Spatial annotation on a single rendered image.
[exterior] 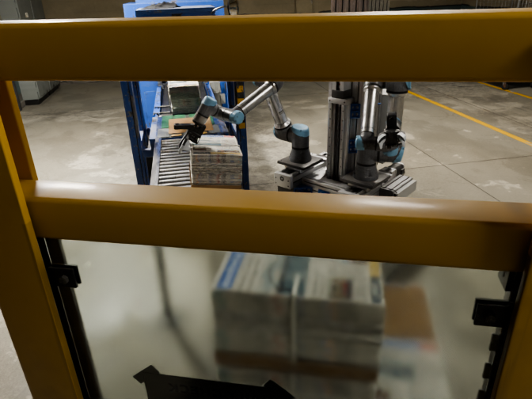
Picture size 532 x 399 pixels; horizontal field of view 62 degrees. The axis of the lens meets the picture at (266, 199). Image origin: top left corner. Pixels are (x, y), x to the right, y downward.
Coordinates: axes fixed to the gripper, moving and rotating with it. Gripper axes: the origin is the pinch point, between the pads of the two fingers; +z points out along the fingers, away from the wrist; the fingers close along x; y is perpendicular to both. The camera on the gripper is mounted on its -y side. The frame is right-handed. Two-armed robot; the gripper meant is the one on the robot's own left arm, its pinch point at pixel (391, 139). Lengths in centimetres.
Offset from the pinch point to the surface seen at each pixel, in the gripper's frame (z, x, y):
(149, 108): -308, 312, 32
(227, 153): -21, 89, 8
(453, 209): 153, -12, -40
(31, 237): 162, 37, -42
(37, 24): 159, 27, -66
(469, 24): 156, -13, -59
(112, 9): -731, 601, -111
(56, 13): -679, 706, -122
